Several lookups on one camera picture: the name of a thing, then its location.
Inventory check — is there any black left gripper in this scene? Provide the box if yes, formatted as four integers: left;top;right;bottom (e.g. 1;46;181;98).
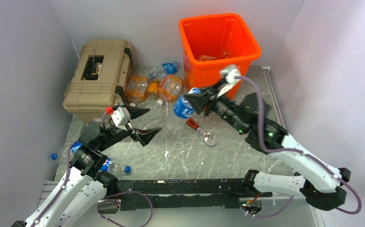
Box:
97;101;161;151

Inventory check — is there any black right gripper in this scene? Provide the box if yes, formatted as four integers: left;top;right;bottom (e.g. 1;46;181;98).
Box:
184;79;249;134

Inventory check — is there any blue label crushed bottle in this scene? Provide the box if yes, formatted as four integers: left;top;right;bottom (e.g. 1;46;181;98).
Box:
167;96;194;132

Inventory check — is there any crushed orange label bottle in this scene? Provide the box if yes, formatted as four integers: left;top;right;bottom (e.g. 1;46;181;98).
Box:
156;74;183;106

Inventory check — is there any clear bottle orange label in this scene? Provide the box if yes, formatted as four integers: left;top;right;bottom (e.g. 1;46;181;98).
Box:
197;55;217;62

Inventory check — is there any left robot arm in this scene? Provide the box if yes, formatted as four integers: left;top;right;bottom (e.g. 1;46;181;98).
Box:
13;102;161;227

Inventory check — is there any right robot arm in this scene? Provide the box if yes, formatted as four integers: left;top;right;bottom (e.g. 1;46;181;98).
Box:
184;79;351;211

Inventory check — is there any orange plastic bin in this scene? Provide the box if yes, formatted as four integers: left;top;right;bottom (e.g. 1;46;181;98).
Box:
178;13;261;90

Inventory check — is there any small orange juice bottle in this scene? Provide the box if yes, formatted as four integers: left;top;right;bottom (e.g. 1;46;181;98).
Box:
147;79;159;99

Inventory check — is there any large orange label bottle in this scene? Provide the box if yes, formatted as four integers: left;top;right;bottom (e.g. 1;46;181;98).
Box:
125;76;148;105

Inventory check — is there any red adjustable wrench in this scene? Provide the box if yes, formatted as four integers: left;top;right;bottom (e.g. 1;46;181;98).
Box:
186;118;216;146

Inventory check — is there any clear bottle blue label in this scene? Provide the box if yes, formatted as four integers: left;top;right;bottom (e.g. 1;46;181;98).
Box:
148;61;181;81

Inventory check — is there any tan plastic toolbox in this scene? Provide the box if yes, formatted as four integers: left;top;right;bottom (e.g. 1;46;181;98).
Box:
63;39;133;123

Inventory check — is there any clear bottle blue cap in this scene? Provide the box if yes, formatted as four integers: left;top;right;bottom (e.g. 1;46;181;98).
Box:
50;141;82;160

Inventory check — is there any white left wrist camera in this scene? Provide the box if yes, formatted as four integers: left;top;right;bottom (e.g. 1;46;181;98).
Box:
105;105;131;130

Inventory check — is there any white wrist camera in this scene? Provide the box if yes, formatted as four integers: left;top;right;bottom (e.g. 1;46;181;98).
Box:
105;105;131;130
217;64;242;98

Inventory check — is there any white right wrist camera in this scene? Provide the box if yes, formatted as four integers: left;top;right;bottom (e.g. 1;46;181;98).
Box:
217;64;242;98

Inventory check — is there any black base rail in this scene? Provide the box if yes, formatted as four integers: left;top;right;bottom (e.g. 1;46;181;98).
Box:
104;178;272;211

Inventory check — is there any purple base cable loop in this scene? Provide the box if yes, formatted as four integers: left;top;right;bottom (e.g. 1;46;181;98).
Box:
96;191;154;227

